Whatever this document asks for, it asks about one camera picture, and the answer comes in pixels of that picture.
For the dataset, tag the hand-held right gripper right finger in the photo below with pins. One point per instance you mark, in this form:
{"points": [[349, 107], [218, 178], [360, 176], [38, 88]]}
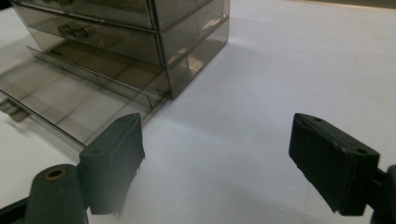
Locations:
{"points": [[333, 168]]}

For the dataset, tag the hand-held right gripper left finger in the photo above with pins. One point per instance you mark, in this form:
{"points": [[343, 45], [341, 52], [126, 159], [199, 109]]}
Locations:
{"points": [[109, 165]]}

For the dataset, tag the smoky transparent drawer cabinet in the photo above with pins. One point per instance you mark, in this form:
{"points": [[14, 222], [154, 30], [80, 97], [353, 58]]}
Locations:
{"points": [[186, 43]]}

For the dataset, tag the smoky transparent closed drawer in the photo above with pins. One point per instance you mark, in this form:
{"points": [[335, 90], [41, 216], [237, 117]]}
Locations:
{"points": [[93, 37]]}

